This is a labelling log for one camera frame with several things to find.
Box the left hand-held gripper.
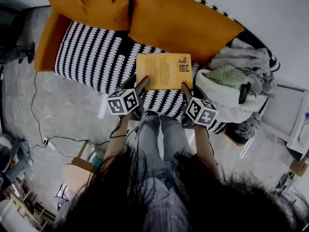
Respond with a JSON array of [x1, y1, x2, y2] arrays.
[[107, 74, 151, 119]]

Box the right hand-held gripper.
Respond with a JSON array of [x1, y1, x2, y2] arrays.
[[181, 82, 219, 130]]

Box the yellow book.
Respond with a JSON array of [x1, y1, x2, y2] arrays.
[[136, 53, 194, 91]]

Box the orange sofa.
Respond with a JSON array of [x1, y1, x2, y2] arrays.
[[33, 0, 282, 147]]

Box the person's right forearm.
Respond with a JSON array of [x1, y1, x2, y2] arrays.
[[193, 124, 221, 176]]

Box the person's left forearm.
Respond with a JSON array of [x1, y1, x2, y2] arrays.
[[103, 114, 133, 161]]

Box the black-and-white striped cushion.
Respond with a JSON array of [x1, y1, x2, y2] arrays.
[[54, 0, 282, 134]]

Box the wooden coffee table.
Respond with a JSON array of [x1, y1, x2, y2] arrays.
[[62, 157, 97, 193]]

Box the green knitted cloth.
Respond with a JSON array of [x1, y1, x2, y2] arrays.
[[205, 65, 249, 90]]

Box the white fleece blanket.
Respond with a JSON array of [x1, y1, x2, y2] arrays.
[[195, 68, 272, 124]]

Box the black remote control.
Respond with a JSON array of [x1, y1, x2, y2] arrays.
[[238, 82, 251, 105]]

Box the person's grey jeans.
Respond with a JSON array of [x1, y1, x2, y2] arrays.
[[130, 115, 196, 178]]

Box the grey crumpled blanket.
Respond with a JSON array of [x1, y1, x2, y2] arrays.
[[210, 37, 276, 99]]

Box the grey speckled cushion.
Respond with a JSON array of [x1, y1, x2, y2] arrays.
[[226, 112, 261, 145]]

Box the large orange cushion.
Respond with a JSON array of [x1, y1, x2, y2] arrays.
[[127, 0, 245, 65]]

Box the orange zippered cushion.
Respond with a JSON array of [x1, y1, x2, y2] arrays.
[[47, 0, 131, 31]]

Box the white side cabinet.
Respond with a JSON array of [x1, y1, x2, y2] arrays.
[[262, 83, 309, 154]]

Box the white power strip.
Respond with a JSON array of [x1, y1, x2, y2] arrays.
[[43, 138, 57, 152]]

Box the person's striped blue shirt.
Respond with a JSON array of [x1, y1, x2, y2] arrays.
[[142, 175, 191, 232]]

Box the cardboard box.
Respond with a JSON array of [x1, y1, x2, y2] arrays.
[[289, 153, 309, 177]]

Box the long black floor cable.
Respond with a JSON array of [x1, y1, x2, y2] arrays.
[[30, 71, 48, 144]]

